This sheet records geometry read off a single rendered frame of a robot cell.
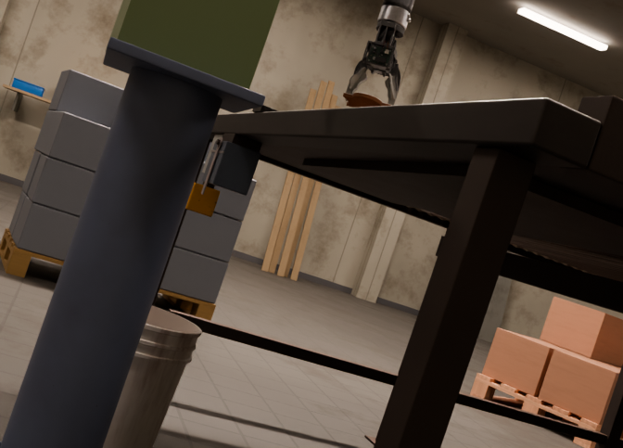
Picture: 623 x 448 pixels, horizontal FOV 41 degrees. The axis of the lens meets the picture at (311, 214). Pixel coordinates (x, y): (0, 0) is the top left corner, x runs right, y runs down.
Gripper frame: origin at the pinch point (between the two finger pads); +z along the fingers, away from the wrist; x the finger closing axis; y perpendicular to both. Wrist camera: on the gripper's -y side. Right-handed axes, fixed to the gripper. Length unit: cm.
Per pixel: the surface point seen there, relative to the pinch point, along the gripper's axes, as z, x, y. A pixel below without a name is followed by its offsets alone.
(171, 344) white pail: 69, -22, 23
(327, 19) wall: -311, -253, -870
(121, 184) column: 41, -23, 72
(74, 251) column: 55, -28, 69
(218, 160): 23.1, -35.7, -7.6
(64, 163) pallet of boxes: 25, -169, -174
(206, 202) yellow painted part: 33, -42, -26
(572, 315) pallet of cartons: 10, 104, -400
